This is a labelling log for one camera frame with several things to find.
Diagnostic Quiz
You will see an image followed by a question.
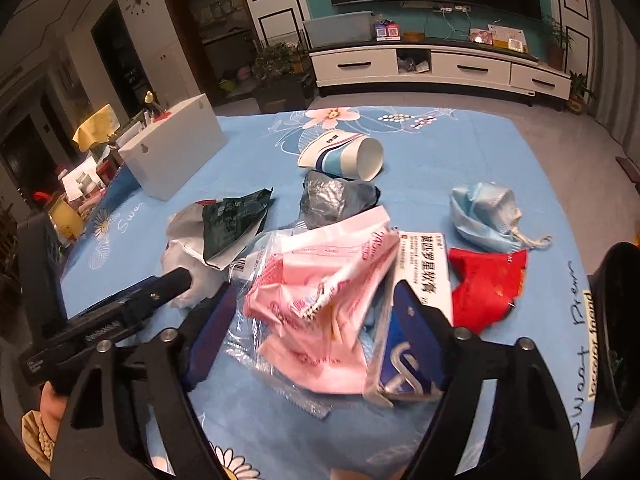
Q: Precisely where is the person's left hand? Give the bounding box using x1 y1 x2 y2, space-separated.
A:
40 380 69 414

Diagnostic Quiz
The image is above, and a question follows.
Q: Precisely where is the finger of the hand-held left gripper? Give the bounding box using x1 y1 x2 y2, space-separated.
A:
65 267 194 322

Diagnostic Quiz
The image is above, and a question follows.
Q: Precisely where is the blue floral tablecloth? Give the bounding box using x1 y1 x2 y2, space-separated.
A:
60 105 609 480

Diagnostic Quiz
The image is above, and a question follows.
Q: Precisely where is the blue face mask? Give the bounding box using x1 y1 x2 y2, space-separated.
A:
448 181 552 254

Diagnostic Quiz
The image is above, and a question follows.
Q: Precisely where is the striped paper cup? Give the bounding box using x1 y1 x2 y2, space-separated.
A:
297 130 385 182

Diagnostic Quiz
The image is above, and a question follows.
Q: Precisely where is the white plastic bag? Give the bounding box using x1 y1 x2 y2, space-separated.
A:
160 204 251 309

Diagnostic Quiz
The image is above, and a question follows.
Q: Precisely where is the white television cabinet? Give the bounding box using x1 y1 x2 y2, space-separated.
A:
308 41 572 107

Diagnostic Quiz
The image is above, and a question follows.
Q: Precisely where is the dark green foil packet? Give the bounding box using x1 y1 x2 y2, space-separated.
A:
202 187 275 271

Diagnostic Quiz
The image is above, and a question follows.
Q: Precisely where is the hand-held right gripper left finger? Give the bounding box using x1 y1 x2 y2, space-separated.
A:
50 282 239 480

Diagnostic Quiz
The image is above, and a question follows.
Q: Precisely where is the white desk calendar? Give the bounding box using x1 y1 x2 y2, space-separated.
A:
487 24 529 52

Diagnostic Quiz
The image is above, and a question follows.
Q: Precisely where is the yellow cloth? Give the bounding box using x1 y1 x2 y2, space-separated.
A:
72 103 119 149

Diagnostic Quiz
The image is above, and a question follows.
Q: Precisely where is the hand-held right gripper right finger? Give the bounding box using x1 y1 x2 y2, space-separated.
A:
392 280 577 480

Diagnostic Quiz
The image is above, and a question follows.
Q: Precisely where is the black plant stand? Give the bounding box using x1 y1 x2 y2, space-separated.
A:
254 74 314 114

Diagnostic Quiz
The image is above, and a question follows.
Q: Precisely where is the white rectangular box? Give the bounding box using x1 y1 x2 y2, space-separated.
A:
117 93 226 203

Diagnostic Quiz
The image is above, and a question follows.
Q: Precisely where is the black trash bin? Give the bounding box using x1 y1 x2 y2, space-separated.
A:
590 242 640 414

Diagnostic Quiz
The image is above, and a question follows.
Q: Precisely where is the small printed sign stand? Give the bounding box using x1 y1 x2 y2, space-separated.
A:
373 22 404 42

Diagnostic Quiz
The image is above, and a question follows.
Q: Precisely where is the small potted plant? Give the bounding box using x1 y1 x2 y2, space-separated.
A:
567 72 597 114

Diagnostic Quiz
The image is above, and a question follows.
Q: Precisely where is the bushy potted plant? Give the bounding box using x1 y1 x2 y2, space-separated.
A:
252 42 302 81

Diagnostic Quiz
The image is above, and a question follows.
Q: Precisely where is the tall potted plant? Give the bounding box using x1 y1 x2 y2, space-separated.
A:
542 15 574 71

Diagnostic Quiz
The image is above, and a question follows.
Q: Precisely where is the person's left forearm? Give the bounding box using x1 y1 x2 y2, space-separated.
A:
22 409 57 477

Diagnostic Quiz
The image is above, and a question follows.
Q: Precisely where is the white ointment box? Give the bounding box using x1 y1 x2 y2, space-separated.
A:
365 230 454 407

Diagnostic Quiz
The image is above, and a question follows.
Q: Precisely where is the clear storage box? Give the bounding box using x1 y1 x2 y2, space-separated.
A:
303 11 375 50

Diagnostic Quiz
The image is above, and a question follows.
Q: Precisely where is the red wrapper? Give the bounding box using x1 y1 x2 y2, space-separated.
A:
446 247 529 336

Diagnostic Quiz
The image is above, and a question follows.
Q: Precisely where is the pink plastic packaging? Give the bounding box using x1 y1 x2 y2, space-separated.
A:
243 205 402 395

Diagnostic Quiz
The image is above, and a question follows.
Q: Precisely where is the grey plastic bag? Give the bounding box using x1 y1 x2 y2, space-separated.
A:
299 169 381 231

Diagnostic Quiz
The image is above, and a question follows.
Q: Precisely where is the clear plastic wrapper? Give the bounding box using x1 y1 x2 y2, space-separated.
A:
222 330 334 420

